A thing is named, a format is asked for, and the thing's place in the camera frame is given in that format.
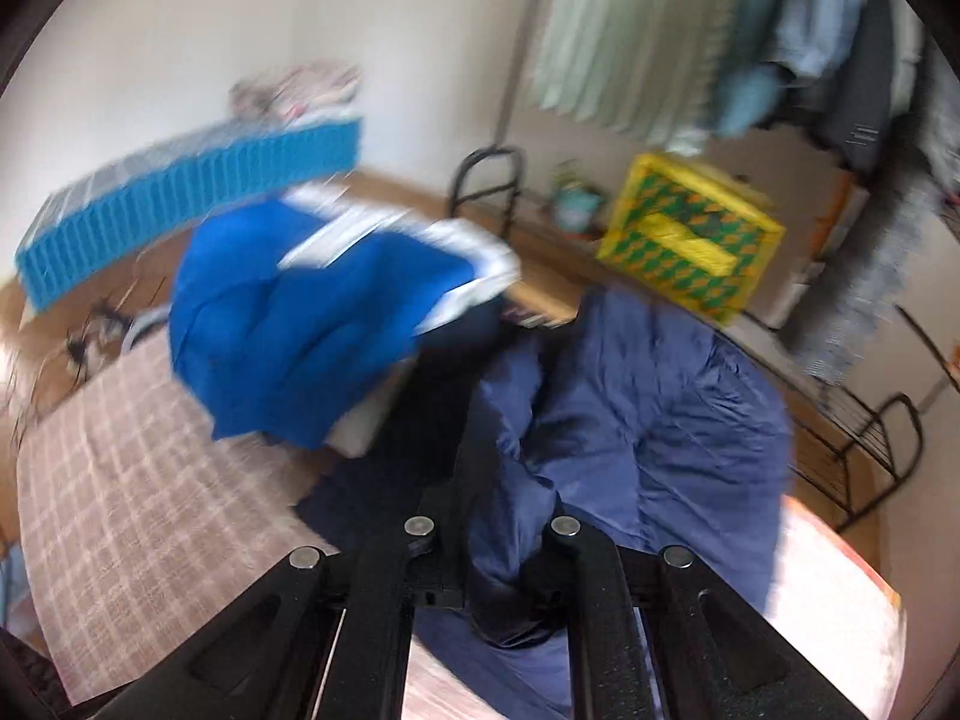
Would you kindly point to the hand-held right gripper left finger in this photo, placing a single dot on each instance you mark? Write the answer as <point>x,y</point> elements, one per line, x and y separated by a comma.
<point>390,592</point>

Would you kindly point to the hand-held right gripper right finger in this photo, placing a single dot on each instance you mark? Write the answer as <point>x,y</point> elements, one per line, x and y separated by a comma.
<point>592,585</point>

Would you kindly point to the navy puffer jacket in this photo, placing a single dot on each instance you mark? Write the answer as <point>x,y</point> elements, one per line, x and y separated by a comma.
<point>660,427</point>

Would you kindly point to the black metal clothes rack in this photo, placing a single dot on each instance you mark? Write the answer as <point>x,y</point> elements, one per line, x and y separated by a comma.
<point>913,435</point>

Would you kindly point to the pink plaid blanket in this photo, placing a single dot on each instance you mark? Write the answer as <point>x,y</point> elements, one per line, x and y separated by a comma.
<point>150,502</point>

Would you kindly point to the blue and white jacket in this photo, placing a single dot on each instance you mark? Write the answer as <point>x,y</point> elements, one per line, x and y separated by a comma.
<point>300,337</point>

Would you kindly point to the yellow and green box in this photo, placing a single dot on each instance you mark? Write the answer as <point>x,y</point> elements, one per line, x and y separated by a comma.
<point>675,240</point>

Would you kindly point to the small potted plant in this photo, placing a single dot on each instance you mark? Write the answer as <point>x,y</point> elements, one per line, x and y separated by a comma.
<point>577,206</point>

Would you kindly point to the grey plaid coat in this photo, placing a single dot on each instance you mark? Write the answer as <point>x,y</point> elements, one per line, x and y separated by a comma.
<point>862,277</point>

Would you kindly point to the blue slatted crate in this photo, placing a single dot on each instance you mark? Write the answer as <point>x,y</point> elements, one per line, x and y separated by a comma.
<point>187,187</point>

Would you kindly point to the teal hanging shirt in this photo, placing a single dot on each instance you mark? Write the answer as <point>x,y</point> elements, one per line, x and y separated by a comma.
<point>742,97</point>

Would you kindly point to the floral folded quilt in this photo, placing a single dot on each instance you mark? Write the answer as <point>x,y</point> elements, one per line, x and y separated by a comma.
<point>300,86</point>

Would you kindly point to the green striped hanging cloth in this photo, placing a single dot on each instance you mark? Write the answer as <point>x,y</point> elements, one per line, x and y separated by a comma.
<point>600,37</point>

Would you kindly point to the black blazer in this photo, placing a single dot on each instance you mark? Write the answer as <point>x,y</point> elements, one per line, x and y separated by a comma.
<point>870,105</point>

